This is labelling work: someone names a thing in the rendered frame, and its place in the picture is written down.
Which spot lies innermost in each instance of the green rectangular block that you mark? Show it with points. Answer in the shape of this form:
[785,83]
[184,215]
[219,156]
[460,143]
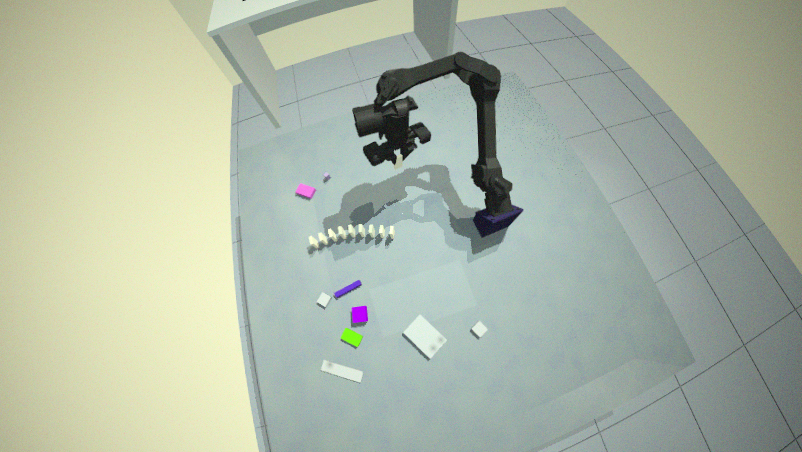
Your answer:
[352,337]

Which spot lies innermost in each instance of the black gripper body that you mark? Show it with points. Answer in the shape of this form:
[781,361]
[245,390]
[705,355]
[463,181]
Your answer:
[395,140]

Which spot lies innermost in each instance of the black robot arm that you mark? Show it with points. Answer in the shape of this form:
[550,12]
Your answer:
[484,81]

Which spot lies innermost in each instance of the pink rectangular block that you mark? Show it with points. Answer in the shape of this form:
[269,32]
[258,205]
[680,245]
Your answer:
[305,190]

